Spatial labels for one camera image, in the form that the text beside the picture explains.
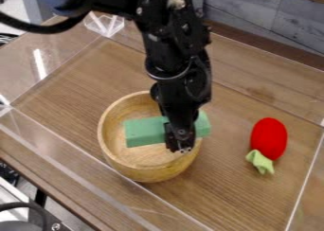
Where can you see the red plush tomato toy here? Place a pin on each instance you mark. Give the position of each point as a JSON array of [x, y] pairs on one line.
[[268, 144]]

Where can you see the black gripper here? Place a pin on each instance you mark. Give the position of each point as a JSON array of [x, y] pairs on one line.
[[182, 89]]

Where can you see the black metal bracket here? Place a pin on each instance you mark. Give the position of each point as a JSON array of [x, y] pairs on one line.
[[44, 219]]

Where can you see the brown wooden bowl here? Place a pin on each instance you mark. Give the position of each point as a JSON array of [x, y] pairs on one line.
[[147, 163]]

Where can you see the green rectangular block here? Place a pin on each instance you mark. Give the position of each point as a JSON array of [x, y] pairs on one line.
[[146, 131]]

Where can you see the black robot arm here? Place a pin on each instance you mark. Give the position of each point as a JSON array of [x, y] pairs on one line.
[[175, 37]]

